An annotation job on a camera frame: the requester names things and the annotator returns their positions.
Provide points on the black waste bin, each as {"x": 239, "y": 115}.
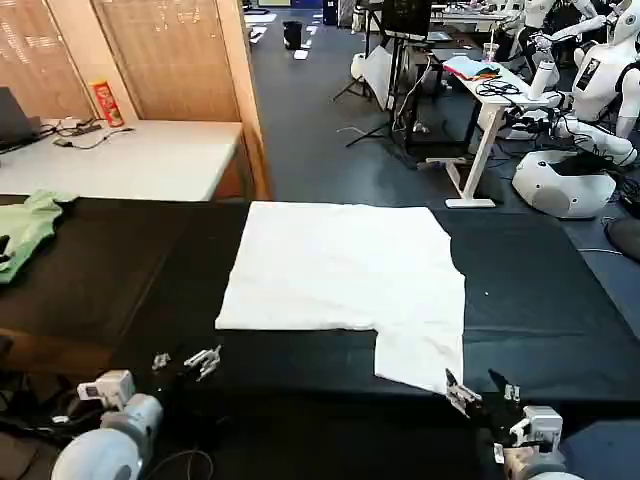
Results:
{"x": 293, "y": 34}

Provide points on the clear cup with straw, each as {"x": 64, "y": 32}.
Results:
{"x": 490, "y": 51}

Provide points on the white standing desk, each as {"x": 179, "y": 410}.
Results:
{"x": 492, "y": 100}

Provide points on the black monitor on stand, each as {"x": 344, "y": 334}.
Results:
{"x": 406, "y": 17}

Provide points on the white paper sheet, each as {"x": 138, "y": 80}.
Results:
{"x": 302, "y": 54}

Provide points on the stack of colourful cloths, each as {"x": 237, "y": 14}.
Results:
{"x": 470, "y": 67}

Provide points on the red snack can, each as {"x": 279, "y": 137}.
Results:
{"x": 107, "y": 102}

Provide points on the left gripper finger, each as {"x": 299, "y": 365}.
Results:
{"x": 202, "y": 361}
{"x": 161, "y": 361}

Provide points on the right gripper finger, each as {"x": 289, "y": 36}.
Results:
{"x": 460, "y": 392}
{"x": 506, "y": 389}

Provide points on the white reflector board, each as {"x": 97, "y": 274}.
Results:
{"x": 382, "y": 75}

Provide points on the dark grey laptop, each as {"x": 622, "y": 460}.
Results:
{"x": 15, "y": 117}

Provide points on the dark round fan base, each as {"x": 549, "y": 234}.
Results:
{"x": 625, "y": 240}

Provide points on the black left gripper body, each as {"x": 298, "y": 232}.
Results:
{"x": 167, "y": 385}

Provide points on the white cloth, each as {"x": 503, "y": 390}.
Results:
{"x": 345, "y": 270}

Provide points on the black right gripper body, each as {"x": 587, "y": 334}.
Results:
{"x": 492, "y": 417}

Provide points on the green cloth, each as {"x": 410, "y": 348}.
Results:
{"x": 27, "y": 230}

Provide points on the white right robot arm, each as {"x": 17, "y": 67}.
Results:
{"x": 537, "y": 450}

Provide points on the white side table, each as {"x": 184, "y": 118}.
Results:
{"x": 150, "y": 160}

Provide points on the white headless humanoid robot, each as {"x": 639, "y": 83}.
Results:
{"x": 537, "y": 15}

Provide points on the black tablecloth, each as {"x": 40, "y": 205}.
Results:
{"x": 525, "y": 280}

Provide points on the wooden partition with blinds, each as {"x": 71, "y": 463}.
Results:
{"x": 170, "y": 60}

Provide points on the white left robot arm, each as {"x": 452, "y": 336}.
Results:
{"x": 117, "y": 440}

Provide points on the black tripod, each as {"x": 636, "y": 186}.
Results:
{"x": 357, "y": 85}

